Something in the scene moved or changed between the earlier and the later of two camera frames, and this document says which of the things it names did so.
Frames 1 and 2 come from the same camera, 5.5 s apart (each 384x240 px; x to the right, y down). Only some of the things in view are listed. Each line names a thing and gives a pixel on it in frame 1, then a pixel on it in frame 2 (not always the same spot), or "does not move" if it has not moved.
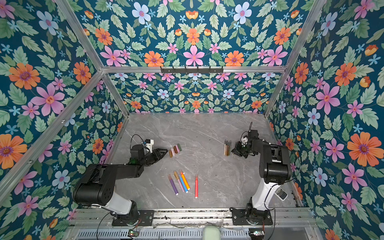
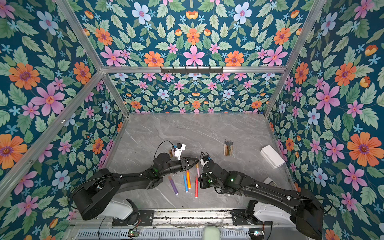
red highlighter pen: (196, 186) does not move
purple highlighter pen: (173, 184) does not move
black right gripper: (238, 149) to (201, 179)
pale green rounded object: (211, 232) does not move
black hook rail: (192, 70) does not move
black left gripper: (156, 152) to (184, 162)
